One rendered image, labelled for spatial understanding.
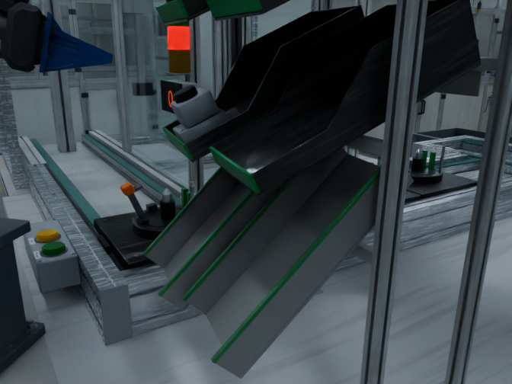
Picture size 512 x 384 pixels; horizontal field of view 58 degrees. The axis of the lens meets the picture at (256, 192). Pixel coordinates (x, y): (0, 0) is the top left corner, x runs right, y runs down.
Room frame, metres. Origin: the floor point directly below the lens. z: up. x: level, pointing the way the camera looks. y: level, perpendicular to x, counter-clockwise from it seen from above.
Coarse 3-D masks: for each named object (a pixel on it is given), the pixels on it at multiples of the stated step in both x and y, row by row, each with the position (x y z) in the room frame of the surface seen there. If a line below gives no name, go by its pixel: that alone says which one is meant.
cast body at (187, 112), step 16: (176, 96) 0.56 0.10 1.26; (192, 96) 0.56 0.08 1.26; (208, 96) 0.56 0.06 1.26; (176, 112) 0.57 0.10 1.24; (192, 112) 0.55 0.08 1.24; (208, 112) 0.56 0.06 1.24; (224, 112) 0.57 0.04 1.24; (176, 128) 0.58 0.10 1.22; (192, 128) 0.56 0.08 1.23; (208, 128) 0.56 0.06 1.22
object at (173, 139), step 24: (288, 24) 0.72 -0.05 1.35; (312, 24) 0.74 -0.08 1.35; (336, 24) 0.61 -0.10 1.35; (264, 48) 0.71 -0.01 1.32; (288, 48) 0.58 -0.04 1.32; (240, 72) 0.69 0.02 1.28; (264, 72) 0.71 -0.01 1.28; (288, 72) 0.58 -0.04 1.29; (240, 96) 0.69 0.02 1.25; (264, 96) 0.57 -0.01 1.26; (240, 120) 0.56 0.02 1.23; (192, 144) 0.54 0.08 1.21
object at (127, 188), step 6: (120, 186) 0.82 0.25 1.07; (126, 186) 0.81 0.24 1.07; (132, 186) 0.82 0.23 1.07; (138, 186) 0.83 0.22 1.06; (126, 192) 0.81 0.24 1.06; (132, 192) 0.82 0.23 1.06; (132, 198) 0.82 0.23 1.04; (132, 204) 0.83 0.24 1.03; (138, 204) 0.83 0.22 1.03; (138, 210) 0.82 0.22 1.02; (138, 216) 0.84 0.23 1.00; (144, 216) 0.83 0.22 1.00
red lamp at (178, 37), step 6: (168, 30) 1.07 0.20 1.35; (174, 30) 1.06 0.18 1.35; (180, 30) 1.06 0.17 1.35; (186, 30) 1.07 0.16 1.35; (168, 36) 1.07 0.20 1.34; (174, 36) 1.06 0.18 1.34; (180, 36) 1.06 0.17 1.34; (186, 36) 1.07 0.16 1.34; (168, 42) 1.07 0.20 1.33; (174, 42) 1.06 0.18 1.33; (180, 42) 1.06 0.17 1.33; (186, 42) 1.07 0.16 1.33; (168, 48) 1.07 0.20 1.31; (174, 48) 1.06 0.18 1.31; (180, 48) 1.06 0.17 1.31; (186, 48) 1.07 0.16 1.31
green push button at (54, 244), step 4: (48, 244) 0.77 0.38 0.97; (52, 244) 0.77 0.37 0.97; (56, 244) 0.77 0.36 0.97; (60, 244) 0.77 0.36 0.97; (64, 244) 0.77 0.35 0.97; (44, 248) 0.75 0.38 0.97; (48, 248) 0.75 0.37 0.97; (52, 248) 0.75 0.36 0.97; (56, 248) 0.75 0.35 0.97; (60, 248) 0.75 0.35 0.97; (64, 248) 0.76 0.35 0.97; (44, 252) 0.74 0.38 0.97; (48, 252) 0.74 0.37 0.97; (52, 252) 0.74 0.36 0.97; (56, 252) 0.75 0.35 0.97; (60, 252) 0.75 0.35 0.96
